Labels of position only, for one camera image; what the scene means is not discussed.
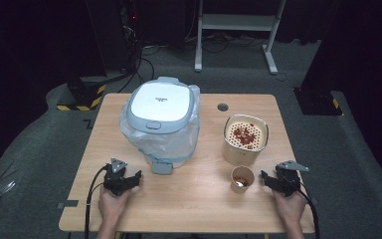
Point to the black stand base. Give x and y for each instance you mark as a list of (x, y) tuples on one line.
[(316, 101)]

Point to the white metal stand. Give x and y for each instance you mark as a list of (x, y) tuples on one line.
[(235, 22)]

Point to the black base with yellow stripes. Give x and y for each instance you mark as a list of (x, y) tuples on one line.
[(86, 94)]

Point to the clear plastic trash bag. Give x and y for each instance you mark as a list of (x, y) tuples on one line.
[(165, 147)]

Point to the grey tape strip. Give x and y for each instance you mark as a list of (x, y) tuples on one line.
[(69, 203)]

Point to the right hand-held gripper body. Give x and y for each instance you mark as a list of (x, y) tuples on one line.
[(288, 181)]

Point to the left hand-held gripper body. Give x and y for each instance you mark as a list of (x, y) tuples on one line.
[(116, 182)]

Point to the person's right hand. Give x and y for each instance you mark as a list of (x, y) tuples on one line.
[(291, 209)]

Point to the red tea dregs on strainer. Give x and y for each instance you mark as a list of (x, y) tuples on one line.
[(244, 136)]

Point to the dark equipment rack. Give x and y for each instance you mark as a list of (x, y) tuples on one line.
[(112, 33)]

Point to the grey table grommet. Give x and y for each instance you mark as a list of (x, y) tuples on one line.
[(223, 107)]

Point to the paper cup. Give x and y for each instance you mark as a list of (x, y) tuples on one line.
[(238, 190)]

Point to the person's left hand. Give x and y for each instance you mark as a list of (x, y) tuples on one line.
[(112, 207)]

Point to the cream container with strainer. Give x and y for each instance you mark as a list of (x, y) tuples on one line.
[(238, 156)]

